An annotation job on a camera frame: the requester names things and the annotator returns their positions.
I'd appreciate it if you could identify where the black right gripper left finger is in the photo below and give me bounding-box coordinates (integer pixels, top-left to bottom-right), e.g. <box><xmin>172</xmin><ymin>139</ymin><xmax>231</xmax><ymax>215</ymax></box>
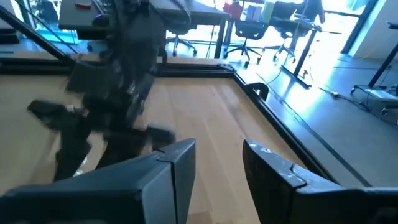
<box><xmin>0</xmin><ymin>138</ymin><xmax>197</xmax><ymax>224</ymax></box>

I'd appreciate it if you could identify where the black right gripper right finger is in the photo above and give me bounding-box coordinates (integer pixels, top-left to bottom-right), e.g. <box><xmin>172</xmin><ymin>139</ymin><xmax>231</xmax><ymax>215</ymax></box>
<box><xmin>242</xmin><ymin>139</ymin><xmax>398</xmax><ymax>224</ymax></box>

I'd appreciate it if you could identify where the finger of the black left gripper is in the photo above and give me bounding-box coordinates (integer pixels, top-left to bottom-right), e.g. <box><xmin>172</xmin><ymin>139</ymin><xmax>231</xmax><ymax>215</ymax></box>
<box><xmin>53</xmin><ymin>126</ymin><xmax>93</xmax><ymax>183</ymax></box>
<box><xmin>95</xmin><ymin>129</ymin><xmax>147</xmax><ymax>170</ymax></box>

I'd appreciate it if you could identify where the dark grey desk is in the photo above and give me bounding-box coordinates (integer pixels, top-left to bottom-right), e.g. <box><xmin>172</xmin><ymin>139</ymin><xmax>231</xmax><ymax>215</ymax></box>
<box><xmin>58</xmin><ymin>0</ymin><xmax>121</xmax><ymax>40</ymax></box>

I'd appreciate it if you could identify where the black office chair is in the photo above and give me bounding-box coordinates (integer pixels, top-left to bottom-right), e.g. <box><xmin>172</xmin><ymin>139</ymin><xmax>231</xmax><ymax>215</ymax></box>
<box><xmin>269</xmin><ymin>1</ymin><xmax>299</xmax><ymax>62</ymax></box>
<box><xmin>165</xmin><ymin>23</ymin><xmax>198</xmax><ymax>57</ymax></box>
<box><xmin>223</xmin><ymin>20</ymin><xmax>270</xmax><ymax>66</ymax></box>

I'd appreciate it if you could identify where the grey office desk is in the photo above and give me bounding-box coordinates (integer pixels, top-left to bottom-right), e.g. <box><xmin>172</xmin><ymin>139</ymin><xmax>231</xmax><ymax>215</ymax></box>
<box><xmin>149</xmin><ymin>0</ymin><xmax>233</xmax><ymax>60</ymax></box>

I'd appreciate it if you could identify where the grey floor stand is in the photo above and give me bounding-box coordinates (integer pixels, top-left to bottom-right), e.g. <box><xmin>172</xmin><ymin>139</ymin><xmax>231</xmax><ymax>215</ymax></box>
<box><xmin>350</xmin><ymin>40</ymin><xmax>398</xmax><ymax>125</ymax></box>

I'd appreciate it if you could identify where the black-legged desk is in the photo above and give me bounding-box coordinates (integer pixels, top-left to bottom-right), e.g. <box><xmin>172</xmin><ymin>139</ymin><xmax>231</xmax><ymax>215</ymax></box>
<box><xmin>269</xmin><ymin>17</ymin><xmax>343</xmax><ymax>90</ymax></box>

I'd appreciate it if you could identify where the red bag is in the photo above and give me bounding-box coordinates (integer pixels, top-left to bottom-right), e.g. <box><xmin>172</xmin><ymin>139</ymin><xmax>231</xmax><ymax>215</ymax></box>
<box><xmin>223</xmin><ymin>1</ymin><xmax>244</xmax><ymax>21</ymax></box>

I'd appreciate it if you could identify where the black aluminium table frame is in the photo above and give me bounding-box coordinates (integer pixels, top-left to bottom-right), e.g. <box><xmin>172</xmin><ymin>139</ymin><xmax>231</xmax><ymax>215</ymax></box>
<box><xmin>0</xmin><ymin>4</ymin><xmax>373</xmax><ymax>189</ymax></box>

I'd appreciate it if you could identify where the black frame handle bracket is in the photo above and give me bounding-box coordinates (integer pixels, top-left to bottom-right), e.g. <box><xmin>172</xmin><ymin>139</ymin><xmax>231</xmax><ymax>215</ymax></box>
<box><xmin>244</xmin><ymin>82</ymin><xmax>270</xmax><ymax>102</ymax></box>

